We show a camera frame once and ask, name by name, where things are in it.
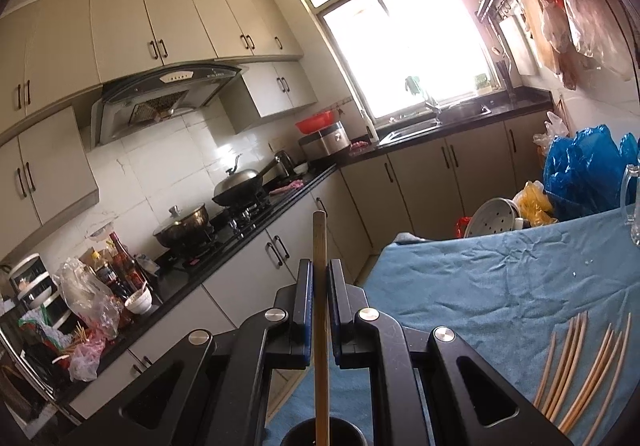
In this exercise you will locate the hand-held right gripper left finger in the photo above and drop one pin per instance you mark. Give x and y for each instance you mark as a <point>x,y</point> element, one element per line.
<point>306,306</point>

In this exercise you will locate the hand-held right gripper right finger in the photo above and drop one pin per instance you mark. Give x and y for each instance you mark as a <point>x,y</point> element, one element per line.
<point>334,311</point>

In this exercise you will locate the wooden chopstick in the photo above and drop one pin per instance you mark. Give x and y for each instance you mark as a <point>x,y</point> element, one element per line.
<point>320,251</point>

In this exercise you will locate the black cup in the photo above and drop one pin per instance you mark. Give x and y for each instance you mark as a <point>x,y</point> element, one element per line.
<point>300,433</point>

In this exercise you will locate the cream base cabinets under stove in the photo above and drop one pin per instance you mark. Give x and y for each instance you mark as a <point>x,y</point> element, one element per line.
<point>250,271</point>

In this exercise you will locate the black gas stove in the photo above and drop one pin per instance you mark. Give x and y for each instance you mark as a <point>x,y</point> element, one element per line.
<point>250,221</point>

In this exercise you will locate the pink meat piece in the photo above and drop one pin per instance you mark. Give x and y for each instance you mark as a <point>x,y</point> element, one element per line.
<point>287,187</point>

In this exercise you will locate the black wok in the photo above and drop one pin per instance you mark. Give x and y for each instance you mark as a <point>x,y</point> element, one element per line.
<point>250,191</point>

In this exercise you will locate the black countertop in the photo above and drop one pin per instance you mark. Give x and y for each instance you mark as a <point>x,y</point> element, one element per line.
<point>175,286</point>

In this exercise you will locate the steel kettle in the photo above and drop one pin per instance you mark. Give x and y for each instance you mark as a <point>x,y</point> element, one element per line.
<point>284,165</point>

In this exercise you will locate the steel wok lid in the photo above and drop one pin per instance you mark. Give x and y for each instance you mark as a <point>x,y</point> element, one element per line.
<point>237,178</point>

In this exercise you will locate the blue towel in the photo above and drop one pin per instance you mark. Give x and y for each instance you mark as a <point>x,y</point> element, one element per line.
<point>475,276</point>

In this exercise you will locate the steel pot with glass lid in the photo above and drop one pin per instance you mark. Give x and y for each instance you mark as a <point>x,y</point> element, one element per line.
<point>182,228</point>

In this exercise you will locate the cream base cabinets under sink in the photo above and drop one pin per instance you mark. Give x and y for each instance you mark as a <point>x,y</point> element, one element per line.
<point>425,176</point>

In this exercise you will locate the white bowl with spoon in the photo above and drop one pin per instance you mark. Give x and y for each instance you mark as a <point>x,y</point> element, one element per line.
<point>138,302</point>

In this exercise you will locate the white perforated steamer plate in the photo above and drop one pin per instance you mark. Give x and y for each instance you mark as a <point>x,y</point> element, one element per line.
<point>492,221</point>

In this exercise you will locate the red plastic basin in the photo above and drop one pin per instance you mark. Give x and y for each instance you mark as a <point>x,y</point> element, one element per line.
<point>315,123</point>

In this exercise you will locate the dark sauce bottle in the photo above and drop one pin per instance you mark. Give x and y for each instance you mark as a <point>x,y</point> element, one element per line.
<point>122,266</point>

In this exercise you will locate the steel sink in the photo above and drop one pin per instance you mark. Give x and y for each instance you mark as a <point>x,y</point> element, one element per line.
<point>410,131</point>

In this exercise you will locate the clear plastic bag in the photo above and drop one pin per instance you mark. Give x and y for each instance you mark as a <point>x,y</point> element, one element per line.
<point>87,296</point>

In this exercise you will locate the pink plastic bag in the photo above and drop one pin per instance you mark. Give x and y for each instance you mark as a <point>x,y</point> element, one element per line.
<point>87,358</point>

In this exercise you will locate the yellow plastic bag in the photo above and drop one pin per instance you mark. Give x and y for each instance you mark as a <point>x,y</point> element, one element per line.
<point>535,201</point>

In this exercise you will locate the chrome faucet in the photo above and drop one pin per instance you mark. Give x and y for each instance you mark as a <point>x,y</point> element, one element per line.
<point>434,103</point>

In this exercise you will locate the row of chopsticks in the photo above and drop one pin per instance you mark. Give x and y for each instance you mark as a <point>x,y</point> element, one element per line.
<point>572,356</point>

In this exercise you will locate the steel range hood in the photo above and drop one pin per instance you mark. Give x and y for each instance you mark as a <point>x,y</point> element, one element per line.
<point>165,96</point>

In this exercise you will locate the white stacked container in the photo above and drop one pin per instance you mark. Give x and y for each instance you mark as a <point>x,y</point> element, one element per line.
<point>37,286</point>

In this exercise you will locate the blue plastic bag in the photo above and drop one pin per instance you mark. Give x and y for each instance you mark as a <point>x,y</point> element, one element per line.
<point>580,171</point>

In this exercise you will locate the white plastic bag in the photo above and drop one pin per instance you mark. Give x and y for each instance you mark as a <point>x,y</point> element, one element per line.
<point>552,128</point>

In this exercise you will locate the kitchen window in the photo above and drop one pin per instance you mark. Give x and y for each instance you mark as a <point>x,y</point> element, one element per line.
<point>400,26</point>

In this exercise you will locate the clear glass mug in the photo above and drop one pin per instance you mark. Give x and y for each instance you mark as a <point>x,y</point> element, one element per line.
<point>635,226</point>

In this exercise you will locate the white cutting board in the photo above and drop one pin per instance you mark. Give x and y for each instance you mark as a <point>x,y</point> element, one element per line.
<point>520,46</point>

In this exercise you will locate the hanging clear plastic bags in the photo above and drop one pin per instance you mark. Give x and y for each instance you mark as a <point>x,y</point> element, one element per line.
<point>575,1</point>

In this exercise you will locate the cream short wall cabinet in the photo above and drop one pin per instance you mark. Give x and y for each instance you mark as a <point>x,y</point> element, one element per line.
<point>270,91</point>

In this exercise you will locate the cream tall wall cabinet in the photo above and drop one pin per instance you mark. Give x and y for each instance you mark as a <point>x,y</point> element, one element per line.
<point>50,166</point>

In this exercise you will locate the cream wall cabinet row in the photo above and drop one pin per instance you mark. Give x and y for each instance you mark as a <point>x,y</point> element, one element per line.
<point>125,31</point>

